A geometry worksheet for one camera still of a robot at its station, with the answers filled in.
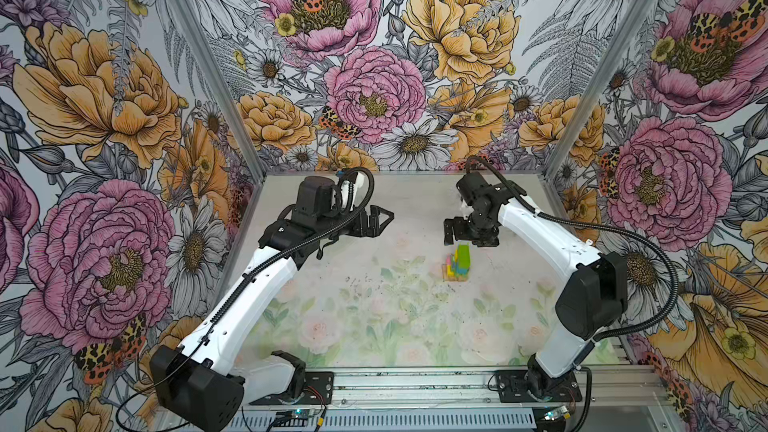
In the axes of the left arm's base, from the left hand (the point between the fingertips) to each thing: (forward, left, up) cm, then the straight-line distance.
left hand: (377, 224), depth 73 cm
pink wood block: (+3, -21, -22) cm, 31 cm away
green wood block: (+1, -24, -18) cm, 30 cm away
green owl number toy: (-1, -22, -22) cm, 31 cm away
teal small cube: (-2, -24, -22) cm, 32 cm away
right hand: (0, -23, -13) cm, 27 cm away
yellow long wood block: (0, -21, -24) cm, 32 cm away
